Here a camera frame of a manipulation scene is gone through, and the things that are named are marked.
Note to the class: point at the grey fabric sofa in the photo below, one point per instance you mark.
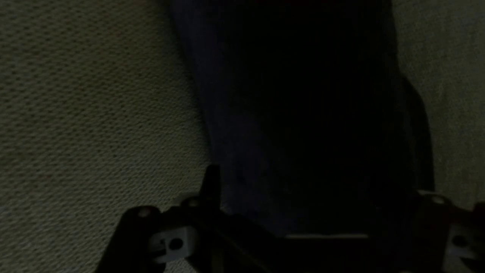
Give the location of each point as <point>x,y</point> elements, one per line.
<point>91,100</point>

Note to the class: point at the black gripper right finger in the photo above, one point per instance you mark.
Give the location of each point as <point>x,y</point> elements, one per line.
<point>444,236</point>

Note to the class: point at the dark blue pillow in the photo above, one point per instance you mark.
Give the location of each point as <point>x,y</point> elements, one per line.
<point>303,110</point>

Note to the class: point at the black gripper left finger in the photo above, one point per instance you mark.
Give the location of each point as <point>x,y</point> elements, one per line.
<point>151,236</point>

